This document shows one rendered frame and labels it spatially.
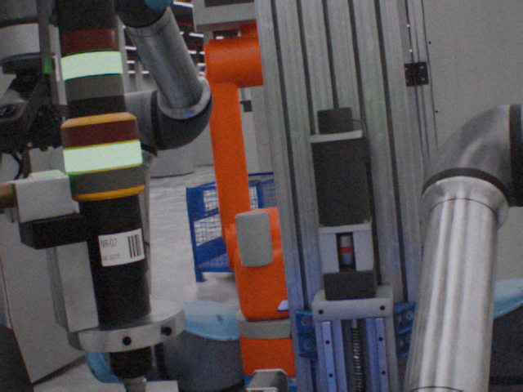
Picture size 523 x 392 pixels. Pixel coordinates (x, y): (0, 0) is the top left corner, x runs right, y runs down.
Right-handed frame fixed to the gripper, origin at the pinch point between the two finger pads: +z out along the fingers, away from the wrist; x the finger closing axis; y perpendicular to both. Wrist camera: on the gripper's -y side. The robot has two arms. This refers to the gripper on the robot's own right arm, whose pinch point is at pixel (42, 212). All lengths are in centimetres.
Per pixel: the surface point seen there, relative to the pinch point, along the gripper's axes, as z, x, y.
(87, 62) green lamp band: -13, -25, -52
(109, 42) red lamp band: -14, -26, -51
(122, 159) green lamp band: -7, -27, -52
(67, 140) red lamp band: -9, -24, -52
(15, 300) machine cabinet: 86, 168, 342
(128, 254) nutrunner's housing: -2, -26, -52
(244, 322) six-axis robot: 111, 23, 341
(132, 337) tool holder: 2, -26, -54
